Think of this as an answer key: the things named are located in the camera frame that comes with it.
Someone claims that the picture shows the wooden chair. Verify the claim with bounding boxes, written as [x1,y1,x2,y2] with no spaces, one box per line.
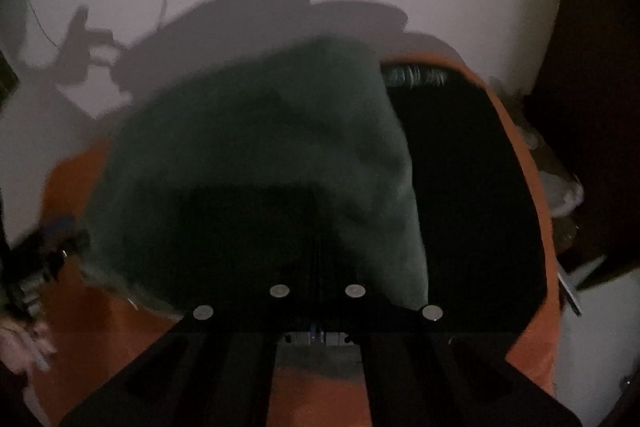
[525,0,640,293]

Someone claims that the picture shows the black folded clothes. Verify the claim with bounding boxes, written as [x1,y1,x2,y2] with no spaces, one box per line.
[381,61,549,335]

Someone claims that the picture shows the white plastic bag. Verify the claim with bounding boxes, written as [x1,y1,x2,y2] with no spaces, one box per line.
[492,77,586,218]

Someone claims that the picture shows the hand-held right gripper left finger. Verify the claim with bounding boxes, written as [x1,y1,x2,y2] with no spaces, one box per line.
[60,279,315,427]

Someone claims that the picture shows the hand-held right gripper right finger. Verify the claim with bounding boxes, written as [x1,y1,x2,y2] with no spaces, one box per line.
[319,279,583,427]

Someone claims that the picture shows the orange fleece blanket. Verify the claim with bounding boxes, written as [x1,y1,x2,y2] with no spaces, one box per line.
[22,52,561,427]

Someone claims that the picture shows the green fleece pants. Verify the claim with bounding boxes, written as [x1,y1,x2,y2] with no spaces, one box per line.
[80,36,432,380]

